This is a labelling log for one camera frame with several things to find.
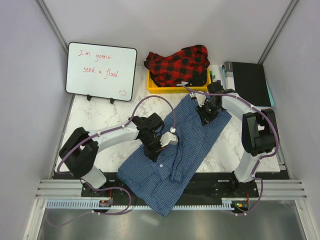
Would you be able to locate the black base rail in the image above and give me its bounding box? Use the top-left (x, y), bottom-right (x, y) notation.
top-left (81, 172), bottom-right (259, 206)

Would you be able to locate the yellow plastic bin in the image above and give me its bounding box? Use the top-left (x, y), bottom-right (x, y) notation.
top-left (146, 69), bottom-right (212, 94)

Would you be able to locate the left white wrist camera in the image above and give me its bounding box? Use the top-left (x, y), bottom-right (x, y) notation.
top-left (160, 127), bottom-right (179, 147)

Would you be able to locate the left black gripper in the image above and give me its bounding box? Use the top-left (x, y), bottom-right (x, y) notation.
top-left (139, 134), bottom-right (167, 163)

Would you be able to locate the red black plaid shirt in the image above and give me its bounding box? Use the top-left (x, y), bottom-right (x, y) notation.
top-left (143, 45), bottom-right (210, 88)

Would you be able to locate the white dry-erase board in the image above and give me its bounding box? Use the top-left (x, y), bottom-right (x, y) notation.
top-left (65, 42), bottom-right (138, 102)

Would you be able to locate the white slotted cable duct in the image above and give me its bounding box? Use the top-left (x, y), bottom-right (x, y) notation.
top-left (45, 199), bottom-right (235, 211)

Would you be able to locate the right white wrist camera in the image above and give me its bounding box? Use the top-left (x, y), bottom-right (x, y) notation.
top-left (189, 92), bottom-right (201, 103)

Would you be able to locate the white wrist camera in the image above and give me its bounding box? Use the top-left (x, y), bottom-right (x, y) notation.
top-left (160, 127), bottom-right (179, 147)
top-left (189, 92), bottom-right (201, 103)

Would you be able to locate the blue checkered long sleeve shirt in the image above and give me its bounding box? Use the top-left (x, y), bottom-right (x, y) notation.
top-left (116, 96), bottom-right (232, 217)

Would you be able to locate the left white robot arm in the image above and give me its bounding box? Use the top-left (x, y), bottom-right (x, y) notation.
top-left (59, 113), bottom-right (166, 197)

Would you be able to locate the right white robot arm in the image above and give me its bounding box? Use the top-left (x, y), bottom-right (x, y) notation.
top-left (189, 81), bottom-right (280, 197)

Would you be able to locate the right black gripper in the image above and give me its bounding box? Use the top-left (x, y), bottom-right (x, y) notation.
top-left (195, 100), bottom-right (221, 127)

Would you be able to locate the black notebook stack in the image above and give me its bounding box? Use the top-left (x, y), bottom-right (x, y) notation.
top-left (221, 62), bottom-right (274, 107)

